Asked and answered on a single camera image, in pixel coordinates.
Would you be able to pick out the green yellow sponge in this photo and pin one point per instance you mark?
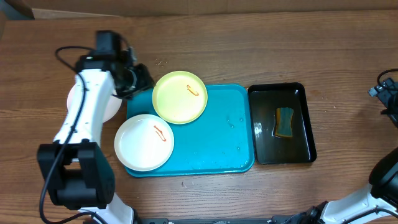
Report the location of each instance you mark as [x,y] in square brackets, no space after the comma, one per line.
[283,122]

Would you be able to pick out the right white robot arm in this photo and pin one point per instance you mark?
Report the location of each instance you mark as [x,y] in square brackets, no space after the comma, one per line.
[376,200]

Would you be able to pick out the pale pink plate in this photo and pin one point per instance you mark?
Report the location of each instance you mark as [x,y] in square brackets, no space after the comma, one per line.
[112,107]

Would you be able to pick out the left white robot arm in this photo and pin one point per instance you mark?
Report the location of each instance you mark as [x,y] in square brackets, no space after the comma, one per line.
[76,173]

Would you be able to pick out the black water tray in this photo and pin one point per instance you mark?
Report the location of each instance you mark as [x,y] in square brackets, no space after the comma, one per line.
[263,101]

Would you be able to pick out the yellow plate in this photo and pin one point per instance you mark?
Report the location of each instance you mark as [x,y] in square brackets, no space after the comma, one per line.
[179,97]

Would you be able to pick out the white plate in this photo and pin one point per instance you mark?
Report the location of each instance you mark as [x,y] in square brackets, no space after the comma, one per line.
[144,142]

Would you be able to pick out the teal plastic tray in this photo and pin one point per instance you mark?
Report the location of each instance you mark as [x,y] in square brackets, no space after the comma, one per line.
[220,141]

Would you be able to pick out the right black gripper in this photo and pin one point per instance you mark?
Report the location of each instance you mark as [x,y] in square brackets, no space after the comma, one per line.
[385,93]

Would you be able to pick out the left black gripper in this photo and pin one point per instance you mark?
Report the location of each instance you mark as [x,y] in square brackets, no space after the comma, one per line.
[145,82]

